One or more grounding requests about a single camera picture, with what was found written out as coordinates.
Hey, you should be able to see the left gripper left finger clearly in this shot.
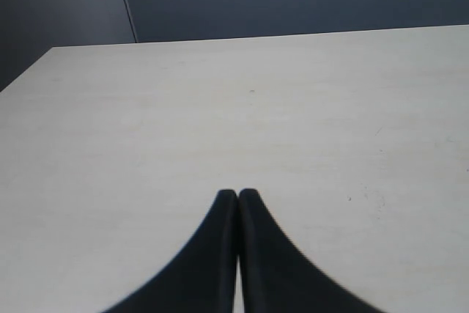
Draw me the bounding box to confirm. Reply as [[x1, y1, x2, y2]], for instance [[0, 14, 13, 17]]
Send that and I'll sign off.
[[107, 189, 238, 312]]

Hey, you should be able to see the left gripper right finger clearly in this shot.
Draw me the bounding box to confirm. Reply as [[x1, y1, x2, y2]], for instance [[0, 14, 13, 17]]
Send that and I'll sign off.
[[238, 188, 379, 312]]

